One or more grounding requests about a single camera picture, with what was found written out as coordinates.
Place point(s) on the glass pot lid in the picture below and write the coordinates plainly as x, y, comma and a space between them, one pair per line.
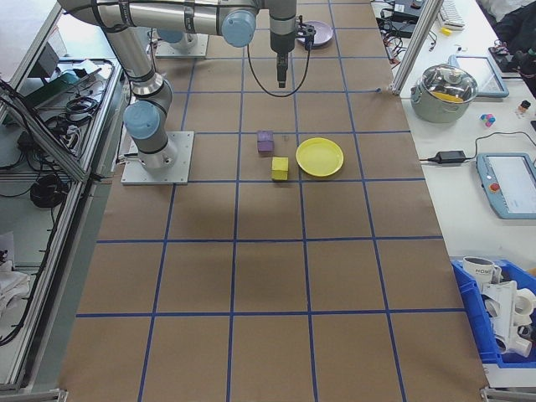
444, 81

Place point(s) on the white square base plate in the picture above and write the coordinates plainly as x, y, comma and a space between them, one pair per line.
202, 48
180, 167

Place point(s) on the silver cooking pot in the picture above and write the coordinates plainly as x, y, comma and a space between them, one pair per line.
439, 109

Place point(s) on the purple foam block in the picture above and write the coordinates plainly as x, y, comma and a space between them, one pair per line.
265, 142

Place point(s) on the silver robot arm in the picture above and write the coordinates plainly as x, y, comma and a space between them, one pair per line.
184, 42
125, 54

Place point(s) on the white printed mug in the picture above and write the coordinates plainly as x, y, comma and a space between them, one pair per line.
481, 270

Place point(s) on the V-shaped metal bar frame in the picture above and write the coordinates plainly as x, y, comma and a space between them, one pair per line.
63, 226

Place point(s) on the aluminium corner rail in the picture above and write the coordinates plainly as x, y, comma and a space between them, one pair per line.
29, 394
508, 394

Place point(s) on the yellow plastic toy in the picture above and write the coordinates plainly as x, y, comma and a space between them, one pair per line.
451, 97

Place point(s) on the small yellow block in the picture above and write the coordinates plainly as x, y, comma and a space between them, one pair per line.
446, 30

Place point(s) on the black electronics box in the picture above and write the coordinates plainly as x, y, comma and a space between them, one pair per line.
398, 27
404, 7

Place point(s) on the black power adapter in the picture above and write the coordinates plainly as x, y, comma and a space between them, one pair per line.
450, 156

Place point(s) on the white pipe fittings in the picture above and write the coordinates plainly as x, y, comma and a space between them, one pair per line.
506, 310

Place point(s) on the white keyboard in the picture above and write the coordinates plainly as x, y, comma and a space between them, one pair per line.
452, 12

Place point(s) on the pastel ball cluster toy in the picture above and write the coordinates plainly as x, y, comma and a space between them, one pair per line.
487, 119

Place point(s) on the aluminium frame post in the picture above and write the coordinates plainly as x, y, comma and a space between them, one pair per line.
414, 46

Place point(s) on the small figurine toy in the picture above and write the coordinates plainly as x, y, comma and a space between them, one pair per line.
523, 108

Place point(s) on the yellow foam block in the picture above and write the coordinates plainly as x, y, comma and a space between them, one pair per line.
280, 168

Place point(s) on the black power supply box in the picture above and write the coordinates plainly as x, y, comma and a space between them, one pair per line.
48, 58

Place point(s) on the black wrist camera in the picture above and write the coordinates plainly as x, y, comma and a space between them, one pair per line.
305, 31

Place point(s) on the yellow plastic plate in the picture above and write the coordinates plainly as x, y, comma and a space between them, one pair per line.
320, 157

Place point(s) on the blue plastic bin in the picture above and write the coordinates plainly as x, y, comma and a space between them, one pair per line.
469, 318

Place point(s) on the purple plastic plate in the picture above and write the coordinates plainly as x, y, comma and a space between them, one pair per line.
323, 33

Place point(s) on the green circuit board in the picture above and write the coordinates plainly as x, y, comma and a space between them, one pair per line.
58, 86

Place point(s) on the white crumpled cloth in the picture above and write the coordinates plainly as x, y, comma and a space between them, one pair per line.
10, 276

